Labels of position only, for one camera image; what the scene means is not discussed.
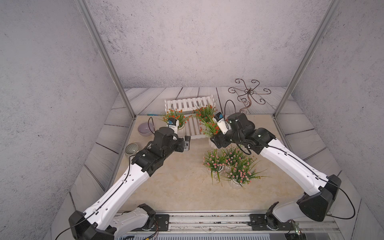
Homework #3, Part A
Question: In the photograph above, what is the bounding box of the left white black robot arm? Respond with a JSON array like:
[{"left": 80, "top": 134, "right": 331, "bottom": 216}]
[{"left": 68, "top": 127, "right": 191, "bottom": 240}]

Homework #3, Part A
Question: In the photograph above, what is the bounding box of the red flower potted plant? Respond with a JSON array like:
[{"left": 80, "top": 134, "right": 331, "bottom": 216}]
[{"left": 194, "top": 105, "right": 217, "bottom": 123}]

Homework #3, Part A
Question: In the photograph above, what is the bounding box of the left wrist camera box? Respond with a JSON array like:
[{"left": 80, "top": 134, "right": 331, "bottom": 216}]
[{"left": 168, "top": 118, "right": 179, "bottom": 134}]

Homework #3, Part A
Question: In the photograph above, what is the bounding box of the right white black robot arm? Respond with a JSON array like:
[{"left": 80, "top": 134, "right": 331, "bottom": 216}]
[{"left": 210, "top": 112, "right": 342, "bottom": 231}]

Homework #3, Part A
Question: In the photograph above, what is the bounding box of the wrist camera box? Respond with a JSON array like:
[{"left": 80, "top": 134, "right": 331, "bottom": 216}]
[
  {"left": 168, "top": 118, "right": 179, "bottom": 134},
  {"left": 213, "top": 112, "right": 231, "bottom": 135}
]

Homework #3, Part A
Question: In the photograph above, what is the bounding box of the orange flower potted plant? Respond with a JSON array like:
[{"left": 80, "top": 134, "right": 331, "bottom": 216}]
[{"left": 162, "top": 109, "right": 191, "bottom": 130}]

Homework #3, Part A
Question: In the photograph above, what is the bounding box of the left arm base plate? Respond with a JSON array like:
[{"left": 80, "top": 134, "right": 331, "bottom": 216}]
[{"left": 142, "top": 214, "right": 170, "bottom": 232}]

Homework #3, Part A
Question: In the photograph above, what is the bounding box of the pink flower potted plant front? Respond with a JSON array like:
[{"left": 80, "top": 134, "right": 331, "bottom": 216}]
[{"left": 224, "top": 162, "right": 266, "bottom": 189}]

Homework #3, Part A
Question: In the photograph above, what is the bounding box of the aluminium front rail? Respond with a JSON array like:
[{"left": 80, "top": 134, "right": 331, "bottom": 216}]
[{"left": 121, "top": 211, "right": 344, "bottom": 240}]

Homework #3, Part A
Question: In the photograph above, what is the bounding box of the striped grey ceramic mug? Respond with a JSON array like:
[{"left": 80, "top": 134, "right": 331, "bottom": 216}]
[{"left": 124, "top": 143, "right": 139, "bottom": 158}]

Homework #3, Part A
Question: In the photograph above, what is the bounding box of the pink flower potted plant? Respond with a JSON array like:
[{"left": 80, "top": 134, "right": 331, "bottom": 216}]
[
  {"left": 203, "top": 149, "right": 227, "bottom": 183},
  {"left": 222, "top": 147, "right": 246, "bottom": 167},
  {"left": 224, "top": 162, "right": 266, "bottom": 189}
]

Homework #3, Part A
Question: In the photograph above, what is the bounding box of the white wooden slatted rack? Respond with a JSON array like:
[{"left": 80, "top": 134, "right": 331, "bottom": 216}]
[{"left": 165, "top": 95, "right": 216, "bottom": 139}]

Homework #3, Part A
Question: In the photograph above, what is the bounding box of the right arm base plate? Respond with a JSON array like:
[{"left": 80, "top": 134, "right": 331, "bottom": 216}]
[{"left": 247, "top": 214, "right": 293, "bottom": 232}]

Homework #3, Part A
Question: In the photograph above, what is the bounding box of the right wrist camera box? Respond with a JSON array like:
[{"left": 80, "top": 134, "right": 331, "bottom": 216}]
[{"left": 213, "top": 112, "right": 231, "bottom": 135}]

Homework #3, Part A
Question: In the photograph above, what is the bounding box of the purple ceramic bowl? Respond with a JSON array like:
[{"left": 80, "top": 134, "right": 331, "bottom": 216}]
[{"left": 138, "top": 123, "right": 155, "bottom": 137}]

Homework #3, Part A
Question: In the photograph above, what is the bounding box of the pink flower potted plant back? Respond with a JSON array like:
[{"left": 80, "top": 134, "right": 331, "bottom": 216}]
[{"left": 222, "top": 147, "right": 246, "bottom": 167}]

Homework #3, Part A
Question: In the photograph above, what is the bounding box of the bronze wire scroll stand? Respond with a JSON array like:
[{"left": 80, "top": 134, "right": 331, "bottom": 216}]
[{"left": 228, "top": 78, "right": 272, "bottom": 114}]

